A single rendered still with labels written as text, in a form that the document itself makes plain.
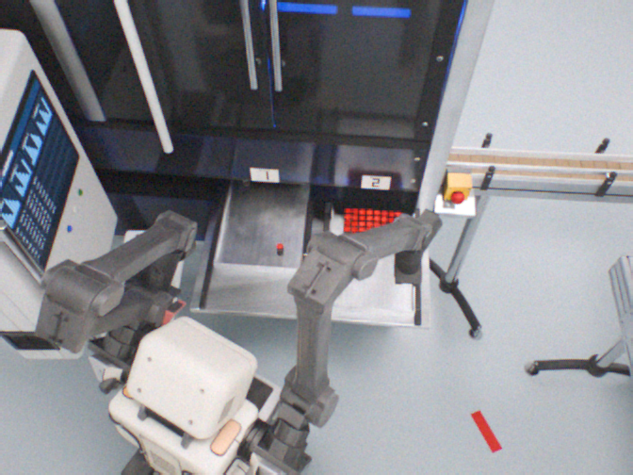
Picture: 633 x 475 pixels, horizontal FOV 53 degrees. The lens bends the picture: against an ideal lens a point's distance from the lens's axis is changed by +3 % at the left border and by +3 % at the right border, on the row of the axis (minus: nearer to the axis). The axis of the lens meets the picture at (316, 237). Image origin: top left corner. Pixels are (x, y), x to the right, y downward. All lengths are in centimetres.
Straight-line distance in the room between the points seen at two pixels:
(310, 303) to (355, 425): 162
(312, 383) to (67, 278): 48
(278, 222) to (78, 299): 100
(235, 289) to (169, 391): 65
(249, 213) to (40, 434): 131
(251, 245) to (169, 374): 77
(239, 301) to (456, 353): 122
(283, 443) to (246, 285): 66
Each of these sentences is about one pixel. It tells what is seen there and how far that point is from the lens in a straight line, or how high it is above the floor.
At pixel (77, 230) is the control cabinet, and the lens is 185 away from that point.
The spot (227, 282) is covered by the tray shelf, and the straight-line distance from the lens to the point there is 187.
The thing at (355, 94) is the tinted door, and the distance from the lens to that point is 163.
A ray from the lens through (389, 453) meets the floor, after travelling 259.
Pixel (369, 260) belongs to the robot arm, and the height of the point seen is 161.
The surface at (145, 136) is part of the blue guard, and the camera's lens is 186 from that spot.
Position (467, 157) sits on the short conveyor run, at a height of 93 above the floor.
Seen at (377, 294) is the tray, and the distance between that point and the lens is 183.
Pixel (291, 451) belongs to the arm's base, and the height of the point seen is 122.
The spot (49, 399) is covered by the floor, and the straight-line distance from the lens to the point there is 285.
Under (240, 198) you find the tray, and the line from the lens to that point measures 202.
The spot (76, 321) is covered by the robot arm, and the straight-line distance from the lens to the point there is 109.
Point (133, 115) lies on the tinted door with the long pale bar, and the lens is 183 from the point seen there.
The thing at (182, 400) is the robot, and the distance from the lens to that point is 125.
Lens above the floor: 251
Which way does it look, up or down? 58 degrees down
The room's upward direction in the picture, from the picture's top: straight up
